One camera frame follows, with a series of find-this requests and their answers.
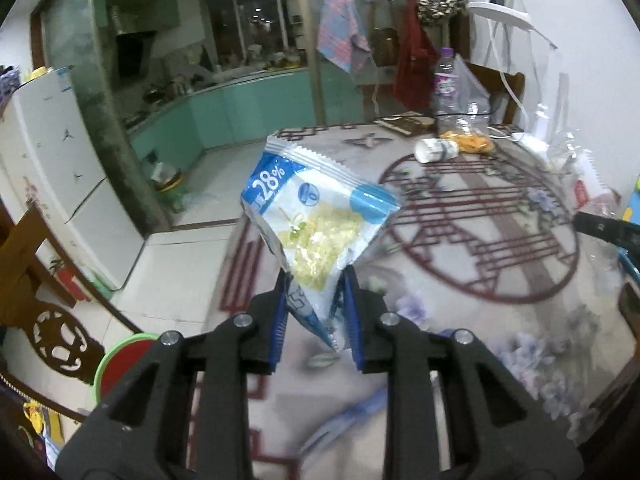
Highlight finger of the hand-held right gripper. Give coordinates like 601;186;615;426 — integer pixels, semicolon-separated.
572;211;640;253

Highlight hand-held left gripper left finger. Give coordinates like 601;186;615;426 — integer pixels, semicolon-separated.
55;275;291;480

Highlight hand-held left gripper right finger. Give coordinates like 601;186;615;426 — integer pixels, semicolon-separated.
341;265;586;480

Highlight blue and white snack packet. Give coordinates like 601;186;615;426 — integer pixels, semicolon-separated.
240;132;403;353

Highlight red basin with green rim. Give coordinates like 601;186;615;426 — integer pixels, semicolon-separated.
94;332;161;413

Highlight clear plastic wrapper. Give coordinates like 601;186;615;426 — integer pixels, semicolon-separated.
547;130;621;211

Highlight blue plastic item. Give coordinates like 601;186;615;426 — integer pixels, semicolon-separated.
297;390;388;456

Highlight round table with patterned cloth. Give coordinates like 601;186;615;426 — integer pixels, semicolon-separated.
200;121;640;480

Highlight clear bag of orange snacks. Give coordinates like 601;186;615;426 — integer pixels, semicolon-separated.
437;55;498;155

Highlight plain wooden chair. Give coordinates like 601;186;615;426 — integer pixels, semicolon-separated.
470;62;526;126

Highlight green bucket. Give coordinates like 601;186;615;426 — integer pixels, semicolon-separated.
150;162;188;213

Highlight paper cup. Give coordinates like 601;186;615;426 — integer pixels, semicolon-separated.
414;137;460;163

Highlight clear plastic bottle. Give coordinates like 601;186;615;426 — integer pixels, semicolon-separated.
434;46;463;133

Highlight teal kitchen cabinets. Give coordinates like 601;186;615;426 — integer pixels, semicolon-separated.
127;69;361;161

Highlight carved wooden chair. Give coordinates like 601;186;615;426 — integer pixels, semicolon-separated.
0;280;146;423

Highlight white desk lamp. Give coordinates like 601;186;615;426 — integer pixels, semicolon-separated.
467;0;571;136

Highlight red garment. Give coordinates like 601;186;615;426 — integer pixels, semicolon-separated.
393;0;441;111

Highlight yellow toy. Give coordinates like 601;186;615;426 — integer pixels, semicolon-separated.
22;400;63;441

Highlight white refrigerator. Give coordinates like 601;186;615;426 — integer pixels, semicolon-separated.
0;66;146;291

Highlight plaid towel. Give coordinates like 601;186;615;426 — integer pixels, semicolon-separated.
316;0;372;73

